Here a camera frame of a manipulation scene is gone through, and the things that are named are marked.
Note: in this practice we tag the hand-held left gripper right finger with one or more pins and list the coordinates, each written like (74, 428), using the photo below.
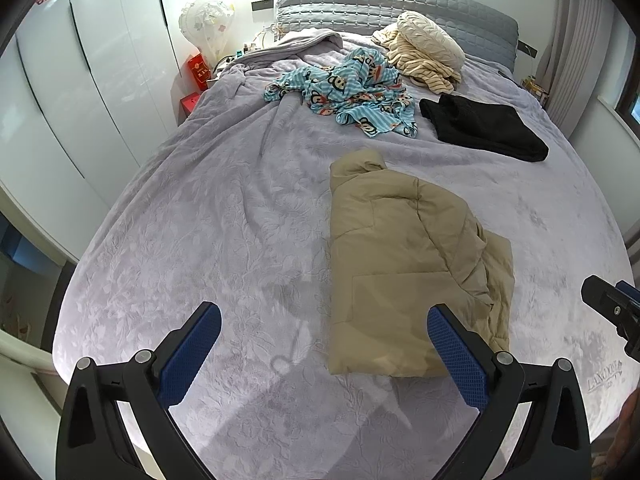
(457, 355)

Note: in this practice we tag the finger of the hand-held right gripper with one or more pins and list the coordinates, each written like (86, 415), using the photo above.
(631, 294)
(602, 297)

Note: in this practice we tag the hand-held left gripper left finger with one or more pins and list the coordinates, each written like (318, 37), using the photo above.
(192, 347)

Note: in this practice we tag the beige puffer jacket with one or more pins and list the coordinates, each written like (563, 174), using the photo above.
(400, 260)

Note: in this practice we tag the lavender embossed blanket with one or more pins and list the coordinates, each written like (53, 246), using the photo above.
(200, 210)

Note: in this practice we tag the window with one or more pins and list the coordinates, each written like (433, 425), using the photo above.
(631, 105)

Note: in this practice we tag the black folded garment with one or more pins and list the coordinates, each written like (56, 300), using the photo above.
(480, 127)

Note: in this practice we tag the red box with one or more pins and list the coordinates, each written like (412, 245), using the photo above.
(199, 72)
(191, 103)

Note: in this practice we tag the grey curtain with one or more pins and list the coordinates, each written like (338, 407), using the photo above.
(580, 50)

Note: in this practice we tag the blue cartoon print cloth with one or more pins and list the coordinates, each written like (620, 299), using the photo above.
(350, 90)

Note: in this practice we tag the white wardrobe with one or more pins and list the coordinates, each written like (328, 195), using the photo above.
(75, 85)

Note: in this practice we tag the cream striped cloth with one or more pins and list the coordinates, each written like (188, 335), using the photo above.
(415, 65)

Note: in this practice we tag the fan with white floral cover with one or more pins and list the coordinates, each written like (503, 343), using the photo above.
(207, 22)

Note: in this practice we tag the grey quilted headboard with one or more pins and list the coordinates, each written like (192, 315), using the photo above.
(400, 5)

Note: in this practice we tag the dark wall switch panel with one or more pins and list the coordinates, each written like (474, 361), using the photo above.
(262, 6)
(527, 50)

